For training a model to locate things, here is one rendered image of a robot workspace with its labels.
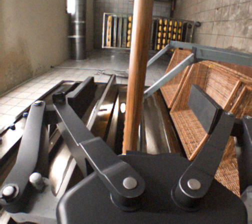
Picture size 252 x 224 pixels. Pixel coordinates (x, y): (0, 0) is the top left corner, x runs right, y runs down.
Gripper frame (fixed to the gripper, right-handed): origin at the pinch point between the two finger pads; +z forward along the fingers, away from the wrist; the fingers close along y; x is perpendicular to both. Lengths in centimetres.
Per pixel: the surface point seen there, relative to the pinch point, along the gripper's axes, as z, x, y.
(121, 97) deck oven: 156, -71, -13
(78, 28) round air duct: 295, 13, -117
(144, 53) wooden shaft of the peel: 6.8, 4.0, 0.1
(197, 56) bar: 43.3, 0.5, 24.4
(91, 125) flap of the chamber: 49, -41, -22
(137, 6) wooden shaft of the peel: 6.9, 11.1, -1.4
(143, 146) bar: 11.3, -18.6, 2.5
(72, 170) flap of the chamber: 18.7, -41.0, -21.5
